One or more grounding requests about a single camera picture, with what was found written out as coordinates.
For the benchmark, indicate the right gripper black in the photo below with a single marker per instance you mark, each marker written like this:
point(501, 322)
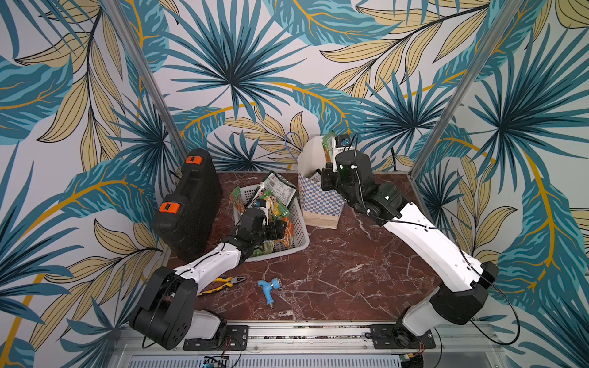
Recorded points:
point(329, 178)

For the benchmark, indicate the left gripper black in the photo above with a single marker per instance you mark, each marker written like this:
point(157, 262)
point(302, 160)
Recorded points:
point(278, 230)

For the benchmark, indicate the green yellow corn soup packet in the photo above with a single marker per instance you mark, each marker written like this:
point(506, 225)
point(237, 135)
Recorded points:
point(276, 209)

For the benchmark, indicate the green orange soup packet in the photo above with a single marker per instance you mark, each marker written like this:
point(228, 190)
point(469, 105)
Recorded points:
point(240, 203)

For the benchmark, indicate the paper bag blue checkered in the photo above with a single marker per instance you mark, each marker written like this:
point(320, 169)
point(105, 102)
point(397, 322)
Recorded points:
point(320, 209)

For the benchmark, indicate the green mushroom chicken soup packet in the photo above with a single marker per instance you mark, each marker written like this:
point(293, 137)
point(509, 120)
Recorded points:
point(328, 144)

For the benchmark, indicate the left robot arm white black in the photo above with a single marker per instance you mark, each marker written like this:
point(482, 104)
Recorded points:
point(165, 313)

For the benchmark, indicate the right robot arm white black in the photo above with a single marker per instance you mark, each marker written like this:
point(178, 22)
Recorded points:
point(465, 281)

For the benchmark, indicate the green white barcode packet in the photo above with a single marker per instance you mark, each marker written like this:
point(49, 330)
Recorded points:
point(282, 189)

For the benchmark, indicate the yellow black pliers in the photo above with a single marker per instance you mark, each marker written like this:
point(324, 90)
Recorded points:
point(221, 284)

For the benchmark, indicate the black tool case orange latches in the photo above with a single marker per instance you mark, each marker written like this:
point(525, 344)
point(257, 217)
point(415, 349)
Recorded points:
point(184, 220)

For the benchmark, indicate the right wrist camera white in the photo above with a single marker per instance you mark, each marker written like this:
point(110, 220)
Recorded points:
point(342, 141)

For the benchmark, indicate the blue hose nozzle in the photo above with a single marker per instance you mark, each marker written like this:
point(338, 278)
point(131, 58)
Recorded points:
point(268, 288)

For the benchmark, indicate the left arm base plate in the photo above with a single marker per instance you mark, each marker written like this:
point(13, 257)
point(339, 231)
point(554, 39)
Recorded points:
point(231, 338)

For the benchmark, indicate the right corner aluminium post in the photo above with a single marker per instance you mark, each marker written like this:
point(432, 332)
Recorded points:
point(456, 77)

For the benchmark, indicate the corner aluminium post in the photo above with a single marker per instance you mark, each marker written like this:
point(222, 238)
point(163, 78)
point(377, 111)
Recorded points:
point(456, 77)
point(125, 32)

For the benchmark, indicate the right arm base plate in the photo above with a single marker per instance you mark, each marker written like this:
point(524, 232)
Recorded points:
point(393, 337)

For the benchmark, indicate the aluminium front rail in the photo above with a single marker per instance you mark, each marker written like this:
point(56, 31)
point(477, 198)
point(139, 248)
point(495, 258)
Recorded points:
point(320, 344)

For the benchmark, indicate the left corner aluminium post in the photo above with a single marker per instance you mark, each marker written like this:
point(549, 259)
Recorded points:
point(125, 32)

